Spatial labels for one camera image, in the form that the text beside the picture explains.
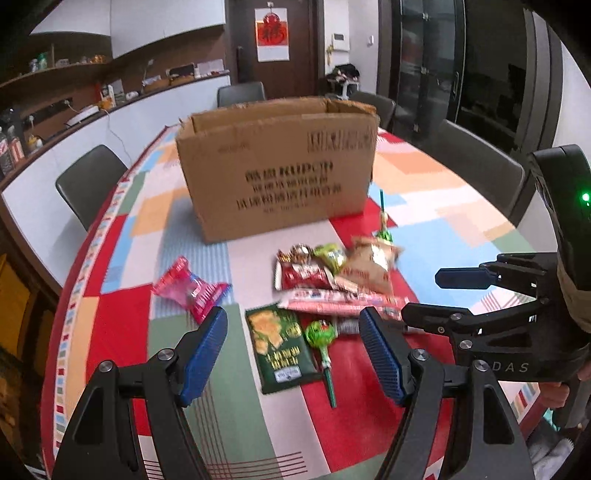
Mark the light green candy packet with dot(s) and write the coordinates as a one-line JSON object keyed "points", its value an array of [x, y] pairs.
{"points": [[332, 255]]}

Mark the white upper cabinets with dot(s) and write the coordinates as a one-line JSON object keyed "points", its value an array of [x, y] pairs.
{"points": [[131, 24]]}

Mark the long pink toy candy packet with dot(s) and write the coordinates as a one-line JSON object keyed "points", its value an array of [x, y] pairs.
{"points": [[342, 303]]}

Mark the red fu door poster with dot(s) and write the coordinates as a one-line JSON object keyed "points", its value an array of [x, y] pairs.
{"points": [[272, 35]]}

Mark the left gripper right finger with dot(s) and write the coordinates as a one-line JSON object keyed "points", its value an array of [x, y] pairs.
{"points": [[485, 440]]}

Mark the wall intercom panel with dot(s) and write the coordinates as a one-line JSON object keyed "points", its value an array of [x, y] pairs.
{"points": [[340, 42]]}

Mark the cardboard box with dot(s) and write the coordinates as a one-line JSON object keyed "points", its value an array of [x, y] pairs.
{"points": [[257, 167]]}

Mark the red heart snack packet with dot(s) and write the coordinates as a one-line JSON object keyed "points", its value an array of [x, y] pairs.
{"points": [[291, 275]]}

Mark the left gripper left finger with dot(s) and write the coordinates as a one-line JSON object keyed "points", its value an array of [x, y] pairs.
{"points": [[101, 439]]}

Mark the colourful patchwork tablecloth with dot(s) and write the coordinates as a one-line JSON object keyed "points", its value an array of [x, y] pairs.
{"points": [[144, 274]]}

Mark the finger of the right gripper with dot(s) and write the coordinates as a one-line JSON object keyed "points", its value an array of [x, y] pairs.
{"points": [[443, 319], [465, 278]]}

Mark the foil chocolate candy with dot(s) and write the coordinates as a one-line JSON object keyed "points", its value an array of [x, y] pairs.
{"points": [[301, 254]]}

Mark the right hand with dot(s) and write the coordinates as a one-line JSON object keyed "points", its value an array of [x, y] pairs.
{"points": [[554, 395]]}

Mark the dark chair far end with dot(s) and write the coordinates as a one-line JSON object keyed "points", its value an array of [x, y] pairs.
{"points": [[240, 93]]}

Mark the beige fortune cookie packet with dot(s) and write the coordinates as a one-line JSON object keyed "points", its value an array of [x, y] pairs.
{"points": [[370, 263]]}

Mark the dark chair left side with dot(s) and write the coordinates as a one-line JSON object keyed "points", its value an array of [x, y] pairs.
{"points": [[85, 185]]}

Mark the dark chair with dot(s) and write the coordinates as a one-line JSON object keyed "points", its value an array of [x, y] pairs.
{"points": [[384, 106], [85, 185], [490, 171]]}

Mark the dark wooden door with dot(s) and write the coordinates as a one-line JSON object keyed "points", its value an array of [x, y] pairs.
{"points": [[295, 78]]}

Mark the water bottle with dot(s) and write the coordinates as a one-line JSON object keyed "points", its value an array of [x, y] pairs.
{"points": [[6, 162]]}

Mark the dark chair right near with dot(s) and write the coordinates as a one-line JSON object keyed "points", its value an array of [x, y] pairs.
{"points": [[490, 171]]}

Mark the green cracker packet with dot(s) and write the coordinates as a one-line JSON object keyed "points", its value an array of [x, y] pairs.
{"points": [[283, 357]]}

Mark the white shoe rack with items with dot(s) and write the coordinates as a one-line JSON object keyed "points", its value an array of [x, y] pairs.
{"points": [[342, 82]]}

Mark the green stick lollipop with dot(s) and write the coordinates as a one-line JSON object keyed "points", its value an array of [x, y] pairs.
{"points": [[383, 233]]}

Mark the black glass sliding door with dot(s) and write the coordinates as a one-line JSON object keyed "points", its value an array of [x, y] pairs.
{"points": [[430, 57]]}

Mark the dark chair right far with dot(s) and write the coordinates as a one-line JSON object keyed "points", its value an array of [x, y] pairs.
{"points": [[384, 106]]}

